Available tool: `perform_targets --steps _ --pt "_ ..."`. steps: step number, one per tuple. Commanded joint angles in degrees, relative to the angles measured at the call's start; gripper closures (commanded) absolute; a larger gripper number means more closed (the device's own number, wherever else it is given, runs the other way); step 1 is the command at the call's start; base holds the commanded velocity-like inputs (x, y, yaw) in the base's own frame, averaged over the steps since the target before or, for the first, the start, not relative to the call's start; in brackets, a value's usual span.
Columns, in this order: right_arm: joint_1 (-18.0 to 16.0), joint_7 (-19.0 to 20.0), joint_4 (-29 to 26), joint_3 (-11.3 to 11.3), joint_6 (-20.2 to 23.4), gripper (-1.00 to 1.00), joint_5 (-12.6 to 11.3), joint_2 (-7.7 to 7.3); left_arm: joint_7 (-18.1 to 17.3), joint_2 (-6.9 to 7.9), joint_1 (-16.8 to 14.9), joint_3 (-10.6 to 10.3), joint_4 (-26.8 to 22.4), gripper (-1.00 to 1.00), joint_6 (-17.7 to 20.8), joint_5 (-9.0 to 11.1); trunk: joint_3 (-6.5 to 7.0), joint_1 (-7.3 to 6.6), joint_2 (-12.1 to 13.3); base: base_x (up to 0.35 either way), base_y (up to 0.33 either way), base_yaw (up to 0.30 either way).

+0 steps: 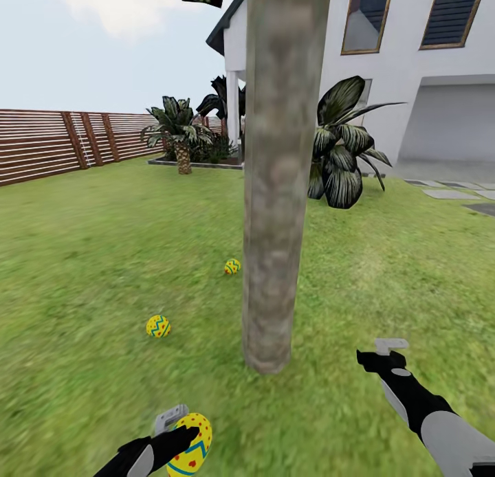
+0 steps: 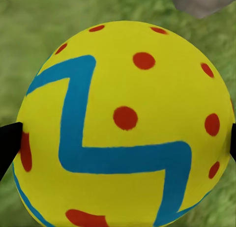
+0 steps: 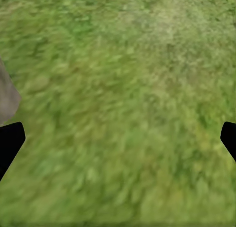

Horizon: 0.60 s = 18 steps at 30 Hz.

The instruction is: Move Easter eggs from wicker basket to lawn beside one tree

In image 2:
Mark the easter egg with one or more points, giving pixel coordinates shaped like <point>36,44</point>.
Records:
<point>126,124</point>

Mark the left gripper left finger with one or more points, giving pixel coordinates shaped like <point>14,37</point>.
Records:
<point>10,144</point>

